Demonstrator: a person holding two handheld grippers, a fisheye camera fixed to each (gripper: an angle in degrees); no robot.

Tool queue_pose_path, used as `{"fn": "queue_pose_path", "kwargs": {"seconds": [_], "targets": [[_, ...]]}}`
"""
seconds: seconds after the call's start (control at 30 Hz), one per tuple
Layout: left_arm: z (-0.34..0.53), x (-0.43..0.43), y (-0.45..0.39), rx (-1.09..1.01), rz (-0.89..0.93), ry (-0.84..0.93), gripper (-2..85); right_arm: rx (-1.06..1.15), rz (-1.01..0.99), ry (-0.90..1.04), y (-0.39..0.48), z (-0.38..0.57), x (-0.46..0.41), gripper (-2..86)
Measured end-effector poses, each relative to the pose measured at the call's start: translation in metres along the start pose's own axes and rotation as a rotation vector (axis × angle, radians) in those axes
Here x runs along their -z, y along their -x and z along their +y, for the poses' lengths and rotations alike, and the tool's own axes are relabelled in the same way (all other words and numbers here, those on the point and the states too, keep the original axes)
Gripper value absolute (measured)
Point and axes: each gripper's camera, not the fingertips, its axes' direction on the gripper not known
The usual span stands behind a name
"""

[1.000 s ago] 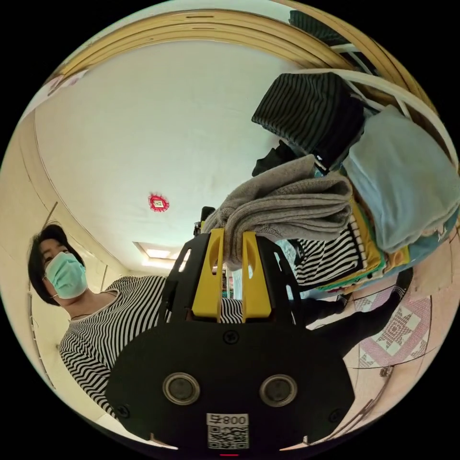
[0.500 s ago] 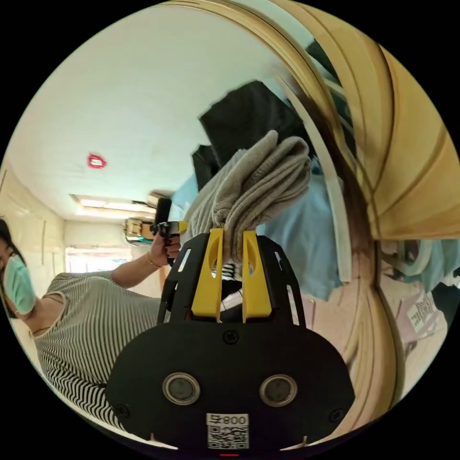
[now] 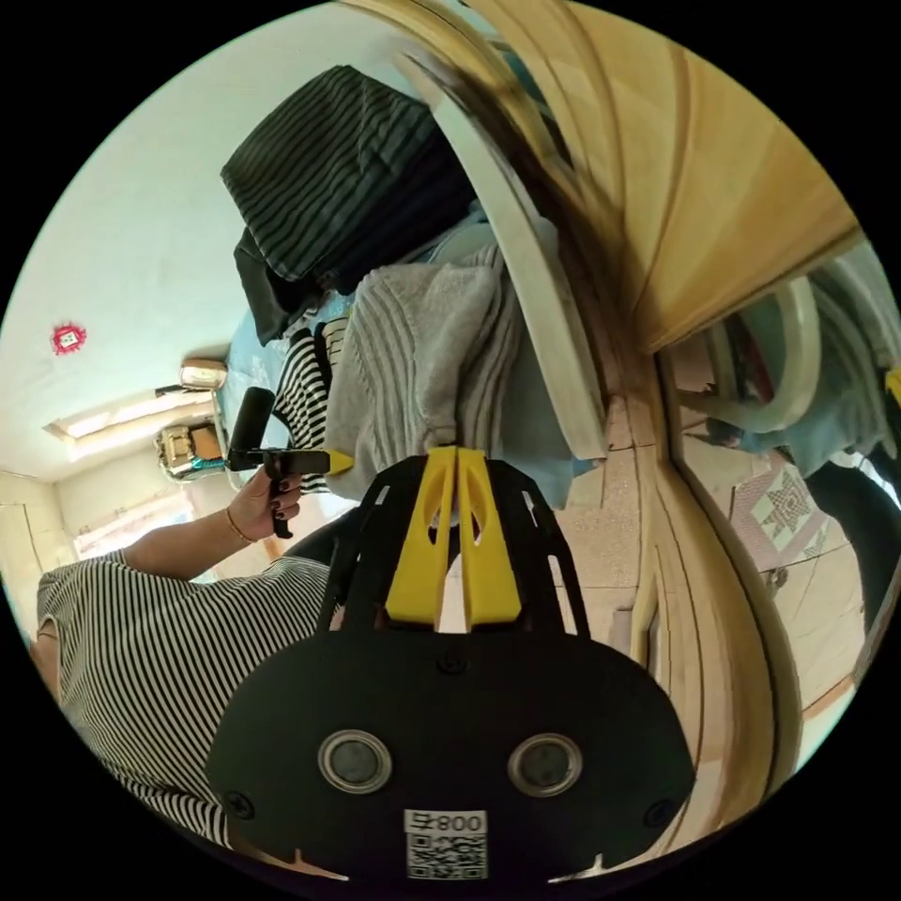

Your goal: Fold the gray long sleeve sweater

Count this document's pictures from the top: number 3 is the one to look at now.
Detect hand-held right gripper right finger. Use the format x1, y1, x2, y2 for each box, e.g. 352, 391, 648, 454
458, 447, 524, 630

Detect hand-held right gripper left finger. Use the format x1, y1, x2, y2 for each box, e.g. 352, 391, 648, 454
385, 447, 460, 626

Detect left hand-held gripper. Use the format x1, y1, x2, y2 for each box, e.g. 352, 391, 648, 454
227, 450, 355, 542

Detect gray long sleeve sweater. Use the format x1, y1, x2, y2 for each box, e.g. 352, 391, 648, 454
326, 242, 524, 481

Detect person's left forearm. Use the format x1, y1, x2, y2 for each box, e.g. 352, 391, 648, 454
125, 505, 253, 584

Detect person's left hand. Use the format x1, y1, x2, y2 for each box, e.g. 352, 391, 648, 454
226, 466, 305, 544

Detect person's body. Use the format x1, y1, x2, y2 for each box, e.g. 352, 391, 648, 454
33, 524, 367, 849

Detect pile of clothes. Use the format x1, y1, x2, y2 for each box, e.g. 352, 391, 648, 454
220, 64, 474, 496

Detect wooden cupboard with mirror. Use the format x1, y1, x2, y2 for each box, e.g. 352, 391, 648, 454
337, 0, 901, 835

